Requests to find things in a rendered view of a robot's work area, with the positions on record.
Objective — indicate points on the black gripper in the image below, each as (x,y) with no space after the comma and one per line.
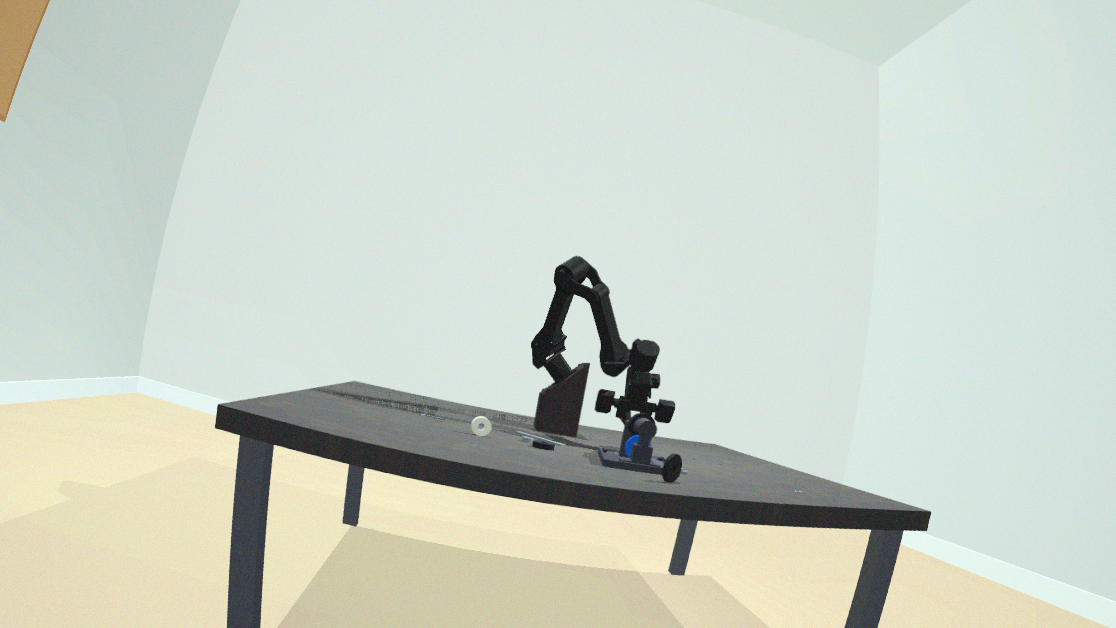
(635,402)

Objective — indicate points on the white washer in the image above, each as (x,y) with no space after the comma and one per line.
(487,426)

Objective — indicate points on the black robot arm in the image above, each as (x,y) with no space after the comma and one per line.
(614,354)

